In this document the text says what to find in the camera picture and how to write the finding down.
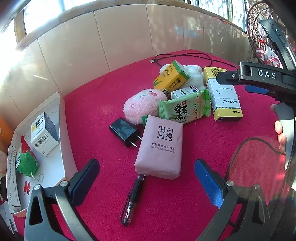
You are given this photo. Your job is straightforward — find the pink tissue pack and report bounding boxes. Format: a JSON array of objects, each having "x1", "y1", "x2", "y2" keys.
[{"x1": 134, "y1": 115, "x2": 184, "y2": 180}]

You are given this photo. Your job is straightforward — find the red white printed object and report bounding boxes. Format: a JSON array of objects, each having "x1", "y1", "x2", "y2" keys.
[{"x1": 254, "y1": 46, "x2": 284, "y2": 68}]

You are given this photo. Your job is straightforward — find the yellow green drink carton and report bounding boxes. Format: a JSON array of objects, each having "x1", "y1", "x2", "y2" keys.
[{"x1": 153, "y1": 60, "x2": 191, "y2": 99}]

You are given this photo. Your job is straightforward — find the large white yellow medicine box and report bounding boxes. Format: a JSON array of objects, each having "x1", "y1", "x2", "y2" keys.
[{"x1": 206, "y1": 78, "x2": 244, "y2": 121}]

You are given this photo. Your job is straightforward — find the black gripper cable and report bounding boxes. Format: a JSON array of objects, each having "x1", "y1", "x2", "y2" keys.
[{"x1": 228, "y1": 137, "x2": 286, "y2": 181}]

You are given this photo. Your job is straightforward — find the green red plush keychain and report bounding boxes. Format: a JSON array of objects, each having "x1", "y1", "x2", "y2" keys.
[{"x1": 15, "y1": 135, "x2": 44, "y2": 183}]

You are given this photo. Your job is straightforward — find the black USB cable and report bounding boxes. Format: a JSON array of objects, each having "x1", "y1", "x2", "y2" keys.
[{"x1": 150, "y1": 53, "x2": 238, "y2": 69}]

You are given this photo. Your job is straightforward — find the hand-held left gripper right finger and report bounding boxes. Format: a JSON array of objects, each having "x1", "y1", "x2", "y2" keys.
[{"x1": 194, "y1": 159, "x2": 270, "y2": 241}]

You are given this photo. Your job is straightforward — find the flat white medicine box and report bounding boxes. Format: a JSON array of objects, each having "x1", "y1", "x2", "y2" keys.
[{"x1": 7, "y1": 146, "x2": 22, "y2": 209}]

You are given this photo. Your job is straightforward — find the black wire mesh rack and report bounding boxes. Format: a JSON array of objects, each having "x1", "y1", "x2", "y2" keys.
[{"x1": 246, "y1": 0, "x2": 296, "y2": 69}]

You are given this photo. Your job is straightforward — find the red towel mat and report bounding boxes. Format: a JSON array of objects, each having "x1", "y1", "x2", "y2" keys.
[{"x1": 21, "y1": 49, "x2": 287, "y2": 241}]

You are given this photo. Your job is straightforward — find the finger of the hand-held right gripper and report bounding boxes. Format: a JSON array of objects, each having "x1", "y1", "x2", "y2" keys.
[
  {"x1": 217, "y1": 70, "x2": 241, "y2": 85},
  {"x1": 245, "y1": 85, "x2": 278, "y2": 96}
]

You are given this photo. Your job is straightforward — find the small white medicine box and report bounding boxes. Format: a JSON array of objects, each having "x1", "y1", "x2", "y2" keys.
[{"x1": 171, "y1": 85, "x2": 200, "y2": 99}]

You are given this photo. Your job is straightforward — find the person's right hand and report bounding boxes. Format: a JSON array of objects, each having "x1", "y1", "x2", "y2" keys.
[{"x1": 270, "y1": 103, "x2": 287, "y2": 154}]

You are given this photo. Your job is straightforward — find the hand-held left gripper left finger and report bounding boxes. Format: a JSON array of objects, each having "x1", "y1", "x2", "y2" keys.
[{"x1": 24, "y1": 159, "x2": 100, "y2": 241}]

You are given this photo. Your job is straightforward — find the white cardboard box tray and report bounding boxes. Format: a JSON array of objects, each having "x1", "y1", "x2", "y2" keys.
[{"x1": 6, "y1": 91, "x2": 79, "y2": 217}]

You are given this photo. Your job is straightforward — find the green snack packet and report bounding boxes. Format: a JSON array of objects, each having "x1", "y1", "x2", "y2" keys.
[{"x1": 158, "y1": 89, "x2": 212, "y2": 124}]

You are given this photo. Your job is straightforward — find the black charger plug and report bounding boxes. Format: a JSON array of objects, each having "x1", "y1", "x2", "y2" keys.
[{"x1": 109, "y1": 117, "x2": 142, "y2": 148}]

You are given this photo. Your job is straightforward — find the pink plush toy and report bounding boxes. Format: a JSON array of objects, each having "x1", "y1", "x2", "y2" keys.
[{"x1": 122, "y1": 88, "x2": 167, "y2": 126}]

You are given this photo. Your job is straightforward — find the white plush toy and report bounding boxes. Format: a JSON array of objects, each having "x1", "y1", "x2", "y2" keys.
[{"x1": 159, "y1": 64, "x2": 207, "y2": 91}]

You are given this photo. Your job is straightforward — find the blue white medicine box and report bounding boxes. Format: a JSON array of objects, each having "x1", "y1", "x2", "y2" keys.
[{"x1": 30, "y1": 112, "x2": 60, "y2": 157}]

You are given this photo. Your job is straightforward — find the black pen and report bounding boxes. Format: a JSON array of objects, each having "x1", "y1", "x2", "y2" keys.
[{"x1": 121, "y1": 173, "x2": 146, "y2": 227}]

